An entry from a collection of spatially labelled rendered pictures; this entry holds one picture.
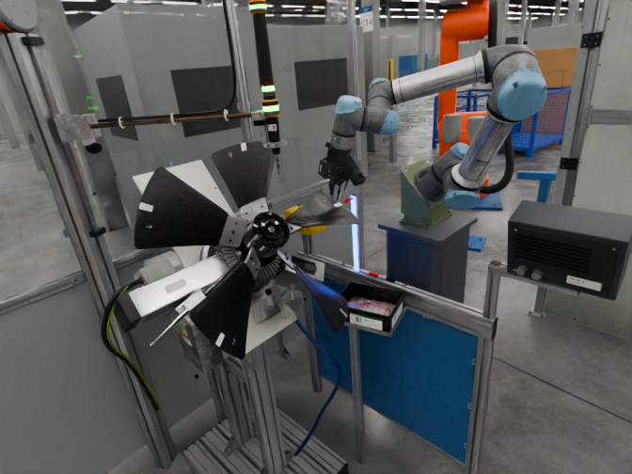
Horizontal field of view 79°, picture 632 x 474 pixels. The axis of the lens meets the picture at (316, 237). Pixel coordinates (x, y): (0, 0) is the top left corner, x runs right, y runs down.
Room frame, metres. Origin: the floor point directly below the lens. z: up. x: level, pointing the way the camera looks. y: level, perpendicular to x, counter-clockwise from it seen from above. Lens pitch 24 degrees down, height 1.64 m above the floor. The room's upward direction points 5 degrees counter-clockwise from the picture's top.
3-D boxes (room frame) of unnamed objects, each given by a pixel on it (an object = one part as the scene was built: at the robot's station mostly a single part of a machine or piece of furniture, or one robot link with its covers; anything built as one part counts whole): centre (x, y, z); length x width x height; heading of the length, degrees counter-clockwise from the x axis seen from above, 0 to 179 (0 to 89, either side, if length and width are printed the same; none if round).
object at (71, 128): (1.26, 0.71, 1.53); 0.10 x 0.07 x 0.09; 79
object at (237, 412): (1.29, 0.42, 0.58); 0.09 x 0.05 x 1.15; 134
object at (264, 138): (1.15, 0.10, 1.49); 0.09 x 0.07 x 0.10; 79
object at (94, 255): (1.28, 0.80, 0.90); 0.08 x 0.06 x 1.80; 169
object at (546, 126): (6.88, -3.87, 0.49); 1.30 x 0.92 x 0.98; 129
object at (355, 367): (1.20, -0.11, 0.40); 0.03 x 0.03 x 0.80; 59
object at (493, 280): (1.02, -0.53, 0.96); 0.03 x 0.03 x 0.20; 44
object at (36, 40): (1.27, 0.76, 1.48); 0.05 x 0.03 x 0.62; 169
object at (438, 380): (1.33, -0.23, 0.45); 0.82 x 0.02 x 0.66; 44
